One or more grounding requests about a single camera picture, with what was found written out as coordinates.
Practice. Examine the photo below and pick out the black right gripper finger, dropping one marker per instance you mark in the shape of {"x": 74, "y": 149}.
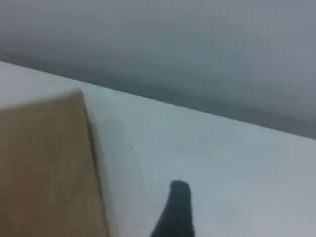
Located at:
{"x": 179, "y": 212}

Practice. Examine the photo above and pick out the brown jute tote bag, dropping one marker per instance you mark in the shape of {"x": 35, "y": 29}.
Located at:
{"x": 44, "y": 168}

